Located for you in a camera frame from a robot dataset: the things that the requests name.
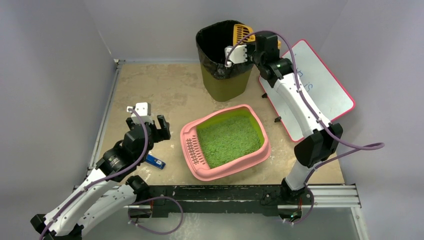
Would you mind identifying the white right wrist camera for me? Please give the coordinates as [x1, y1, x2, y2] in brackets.
[224, 44, 249, 68]

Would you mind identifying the pink framed whiteboard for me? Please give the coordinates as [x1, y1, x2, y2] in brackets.
[258, 39, 356, 142]

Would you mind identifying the olive green trash bin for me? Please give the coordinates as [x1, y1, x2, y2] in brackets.
[200, 63, 253, 102]

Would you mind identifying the green cat litter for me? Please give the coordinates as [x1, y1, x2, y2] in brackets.
[196, 115, 264, 169]

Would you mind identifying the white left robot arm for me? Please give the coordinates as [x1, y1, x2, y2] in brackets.
[30, 113, 171, 240]

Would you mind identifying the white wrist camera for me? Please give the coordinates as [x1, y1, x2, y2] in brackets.
[126, 102, 154, 125]
[224, 44, 249, 68]

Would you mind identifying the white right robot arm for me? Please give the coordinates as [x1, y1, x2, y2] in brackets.
[248, 31, 343, 199]

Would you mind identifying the blue and black stapler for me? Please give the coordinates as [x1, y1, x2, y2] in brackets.
[145, 154, 166, 170]

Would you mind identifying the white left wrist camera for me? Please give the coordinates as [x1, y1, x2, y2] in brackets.
[126, 102, 154, 125]

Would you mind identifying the black trash bag liner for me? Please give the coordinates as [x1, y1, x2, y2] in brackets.
[195, 20, 253, 80]

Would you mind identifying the pink and green litter box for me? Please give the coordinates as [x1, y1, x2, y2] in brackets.
[180, 104, 271, 182]

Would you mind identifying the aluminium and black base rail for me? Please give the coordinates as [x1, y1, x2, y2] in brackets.
[67, 184, 362, 220]

